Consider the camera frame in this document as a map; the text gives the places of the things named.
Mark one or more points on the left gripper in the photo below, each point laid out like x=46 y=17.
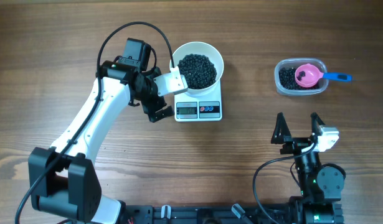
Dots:
x=149 y=107

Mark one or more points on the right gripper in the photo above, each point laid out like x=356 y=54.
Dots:
x=297 y=142

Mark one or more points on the pink scoop with blue handle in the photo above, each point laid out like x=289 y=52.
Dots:
x=308 y=75

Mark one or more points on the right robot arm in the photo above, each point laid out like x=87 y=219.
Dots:
x=320 y=184

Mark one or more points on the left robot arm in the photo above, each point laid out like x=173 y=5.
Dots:
x=63 y=180

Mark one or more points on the white digital kitchen scale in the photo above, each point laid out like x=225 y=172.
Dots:
x=204 y=106

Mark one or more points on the white plastic bowl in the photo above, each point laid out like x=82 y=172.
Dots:
x=201 y=48

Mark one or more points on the clear plastic container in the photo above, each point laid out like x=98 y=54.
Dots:
x=283 y=91

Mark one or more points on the black beans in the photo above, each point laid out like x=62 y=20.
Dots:
x=200 y=73

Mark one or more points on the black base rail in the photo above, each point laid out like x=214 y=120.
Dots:
x=287 y=213

